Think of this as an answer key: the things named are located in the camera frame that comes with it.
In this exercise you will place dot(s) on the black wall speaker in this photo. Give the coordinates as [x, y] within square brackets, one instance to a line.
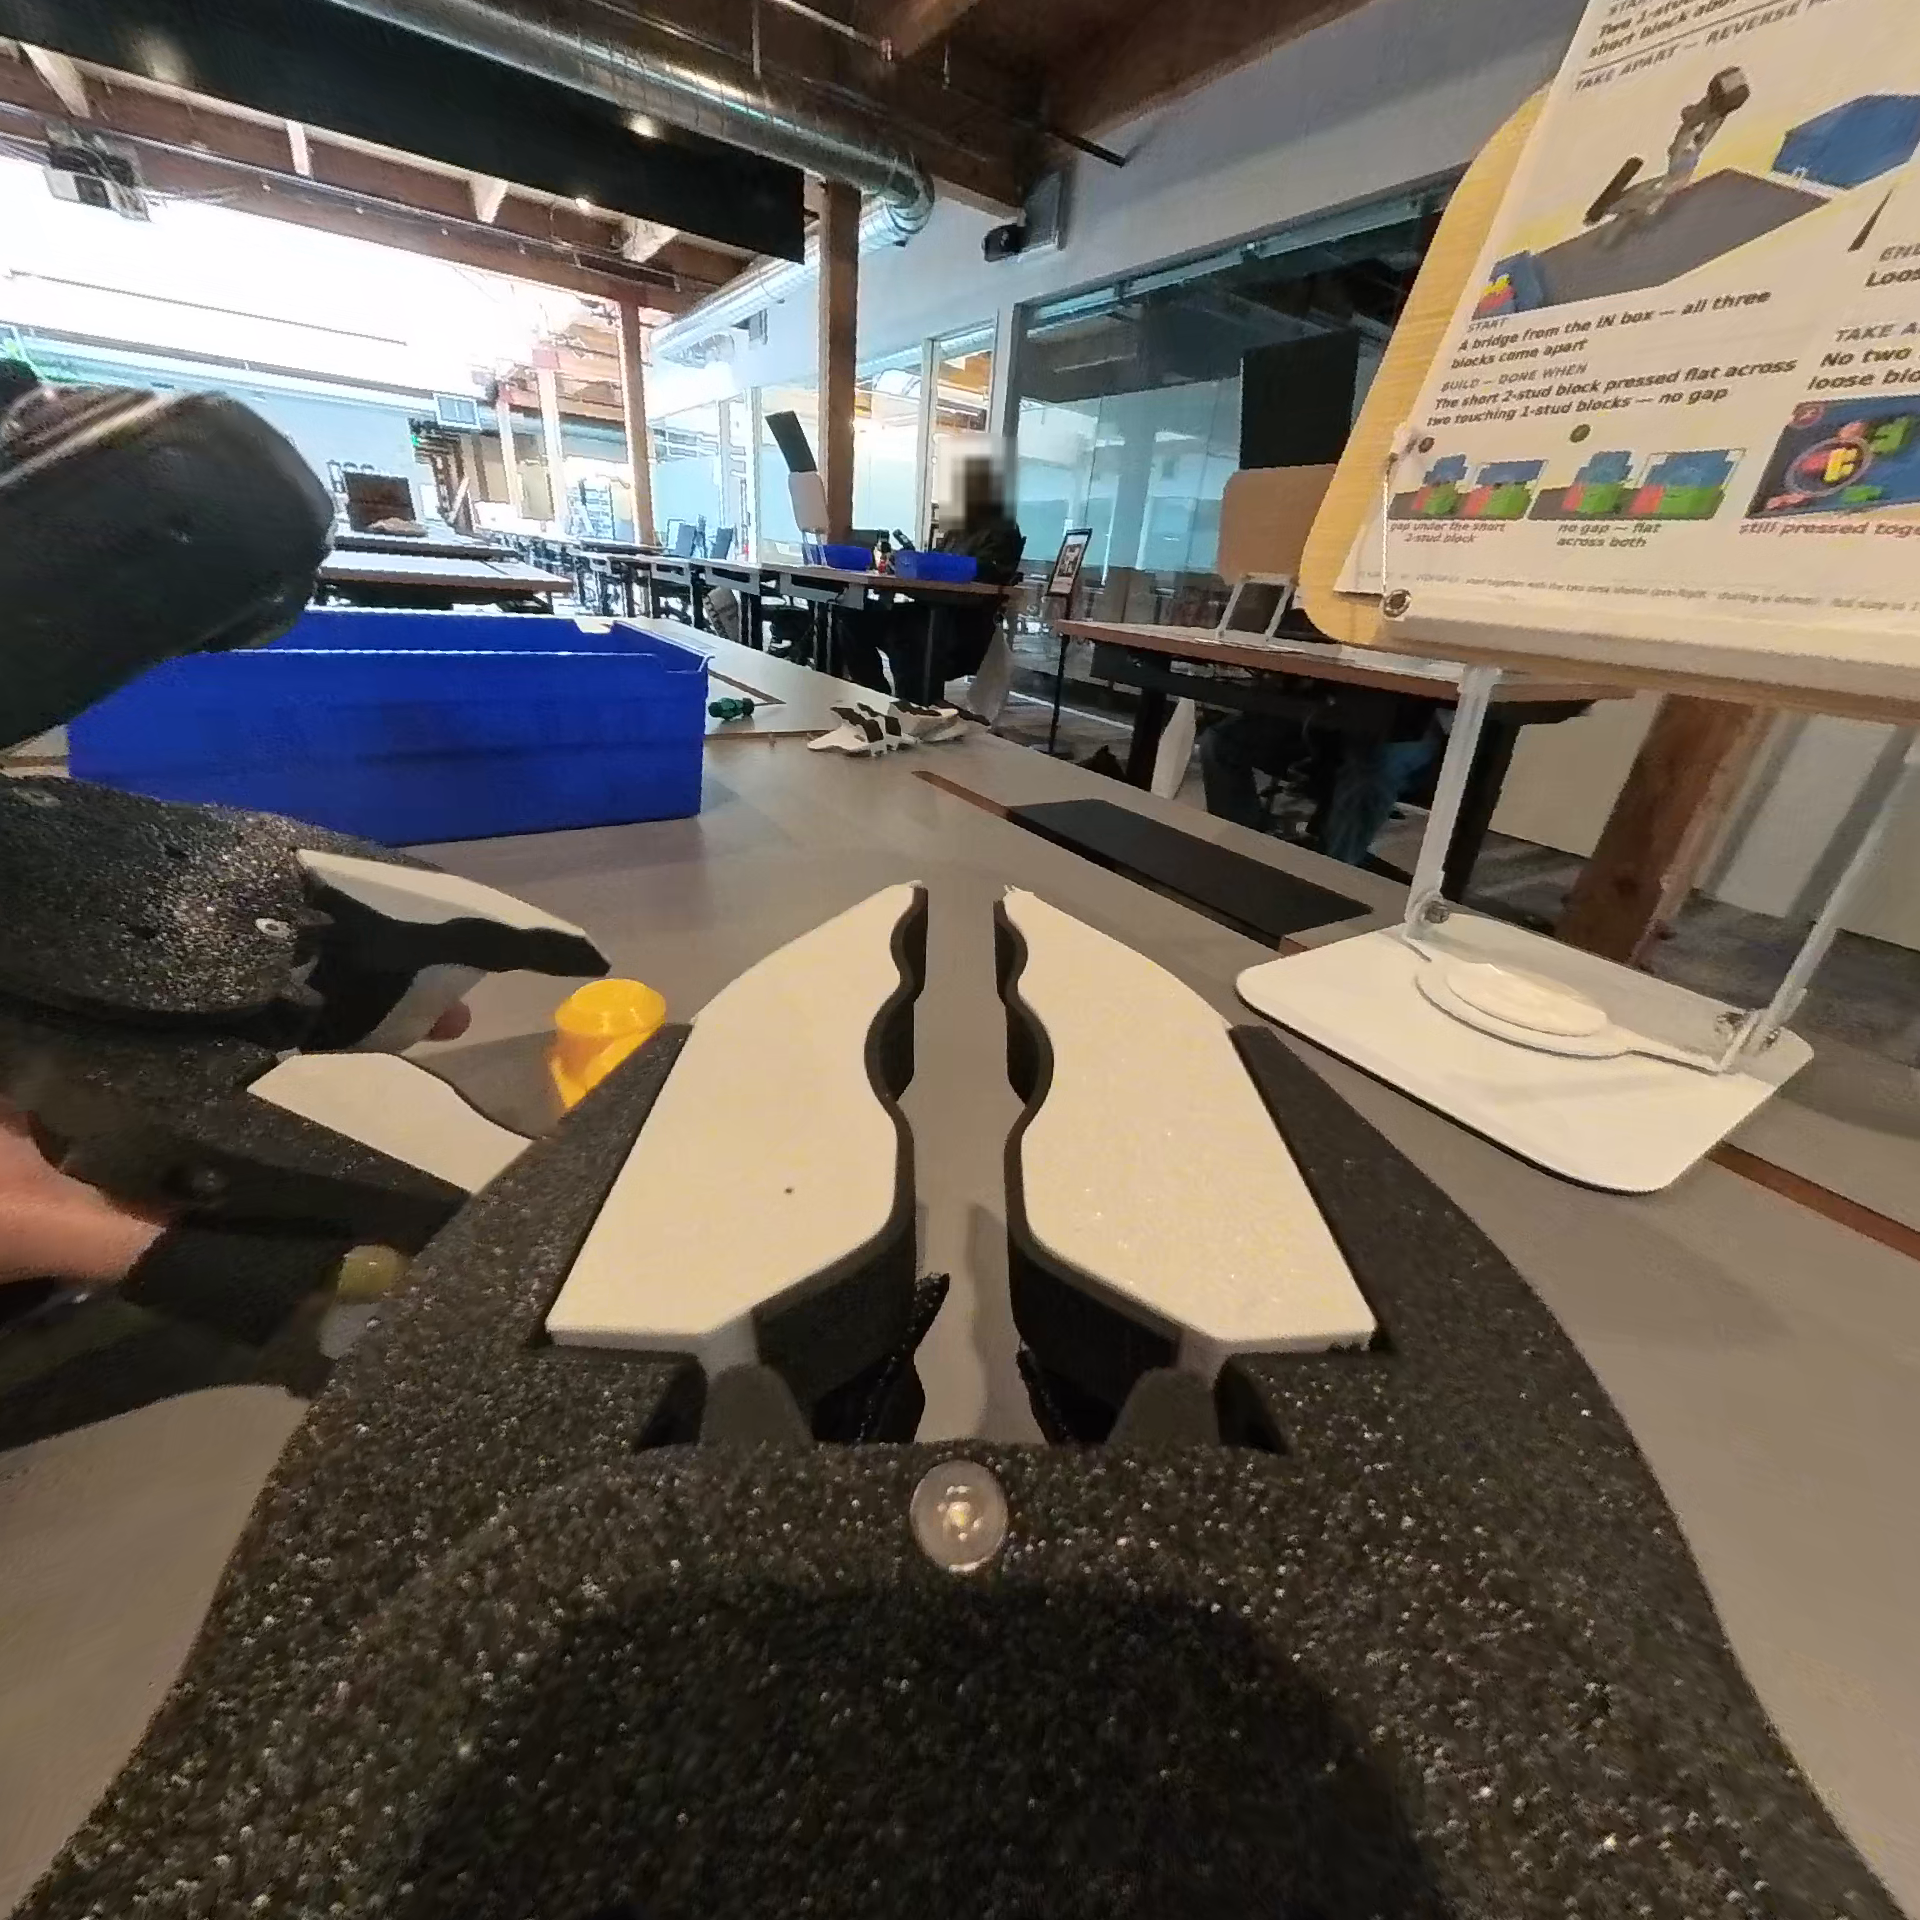
[1010, 243]

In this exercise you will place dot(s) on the pile of white black parts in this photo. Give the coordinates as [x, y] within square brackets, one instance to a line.
[884, 729]

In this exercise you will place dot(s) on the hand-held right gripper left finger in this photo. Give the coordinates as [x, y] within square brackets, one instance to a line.
[751, 1170]

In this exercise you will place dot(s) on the small black framed sign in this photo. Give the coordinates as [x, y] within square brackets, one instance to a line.
[1075, 567]

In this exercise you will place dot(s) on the wooden background table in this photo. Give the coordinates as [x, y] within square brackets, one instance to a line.
[841, 579]
[1171, 649]

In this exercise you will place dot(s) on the printed instruction sheet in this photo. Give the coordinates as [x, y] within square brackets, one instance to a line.
[1651, 300]

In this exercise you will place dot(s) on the wooden column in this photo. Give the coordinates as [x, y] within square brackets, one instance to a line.
[638, 420]
[838, 361]

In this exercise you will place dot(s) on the row of background tables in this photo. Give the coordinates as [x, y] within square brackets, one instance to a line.
[451, 579]

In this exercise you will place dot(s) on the black rectangular mat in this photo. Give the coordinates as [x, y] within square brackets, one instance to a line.
[1185, 871]

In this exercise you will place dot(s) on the instruction sheet on stand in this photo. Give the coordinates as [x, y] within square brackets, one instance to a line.
[1350, 991]

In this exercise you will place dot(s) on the blue plastic bin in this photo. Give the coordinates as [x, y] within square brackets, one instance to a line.
[451, 734]

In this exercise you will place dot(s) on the tan board panel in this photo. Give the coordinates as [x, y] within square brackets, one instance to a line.
[1274, 524]

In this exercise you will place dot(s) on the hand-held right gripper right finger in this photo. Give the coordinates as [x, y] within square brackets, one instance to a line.
[1171, 1185]

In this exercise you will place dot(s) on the wooden post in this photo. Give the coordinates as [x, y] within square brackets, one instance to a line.
[1664, 825]

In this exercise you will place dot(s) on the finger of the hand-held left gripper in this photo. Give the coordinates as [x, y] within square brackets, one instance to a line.
[374, 1103]
[404, 884]

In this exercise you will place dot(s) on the clear acrylic stand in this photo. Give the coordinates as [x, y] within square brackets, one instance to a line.
[1252, 608]

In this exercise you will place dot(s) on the person's left hand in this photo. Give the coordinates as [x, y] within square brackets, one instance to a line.
[61, 1200]

